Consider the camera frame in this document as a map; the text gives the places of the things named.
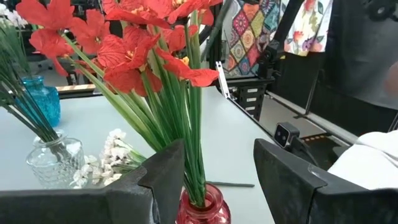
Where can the red ribbed glass vase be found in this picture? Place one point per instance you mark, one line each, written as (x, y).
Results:
(214, 211)

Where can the black partition panel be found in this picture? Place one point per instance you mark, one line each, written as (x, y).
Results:
(351, 62)

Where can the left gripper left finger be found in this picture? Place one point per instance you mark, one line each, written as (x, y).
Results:
(93, 205)

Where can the white floral cloth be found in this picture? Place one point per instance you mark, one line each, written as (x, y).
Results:
(308, 28)

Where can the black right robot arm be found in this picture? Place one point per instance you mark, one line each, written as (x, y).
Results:
(270, 59)

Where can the blue glass vase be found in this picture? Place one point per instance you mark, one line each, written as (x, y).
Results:
(46, 102)

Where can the red artificial flower bunch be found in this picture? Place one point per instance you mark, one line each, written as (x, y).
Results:
(124, 56)

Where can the colourful patterned quilt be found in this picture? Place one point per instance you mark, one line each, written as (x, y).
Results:
(245, 34)

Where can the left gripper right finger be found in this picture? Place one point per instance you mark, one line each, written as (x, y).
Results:
(295, 193)

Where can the clear textured glass vase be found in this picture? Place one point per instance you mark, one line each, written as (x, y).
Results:
(56, 168)

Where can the person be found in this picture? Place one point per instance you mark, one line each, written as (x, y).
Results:
(367, 161)

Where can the small table-level camera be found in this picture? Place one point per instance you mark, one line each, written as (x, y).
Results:
(284, 134)

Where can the silver aluminium extrusion bar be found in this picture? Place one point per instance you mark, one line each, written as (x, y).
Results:
(222, 79)

